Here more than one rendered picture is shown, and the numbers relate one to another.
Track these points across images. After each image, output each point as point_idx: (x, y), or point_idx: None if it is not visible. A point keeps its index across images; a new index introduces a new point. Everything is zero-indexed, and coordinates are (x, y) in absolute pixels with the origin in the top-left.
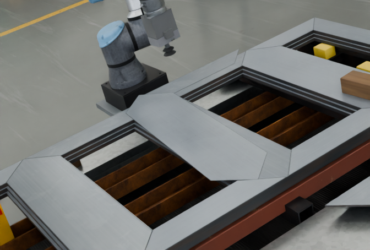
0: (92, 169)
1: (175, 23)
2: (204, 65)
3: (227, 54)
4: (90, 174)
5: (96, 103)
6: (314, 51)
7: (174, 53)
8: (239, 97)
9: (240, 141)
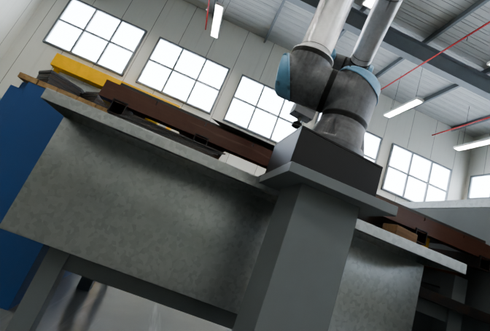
0: (366, 235)
1: (293, 104)
2: (252, 135)
3: (226, 125)
4: (368, 239)
5: (397, 207)
6: (157, 123)
7: (293, 127)
8: (201, 170)
9: None
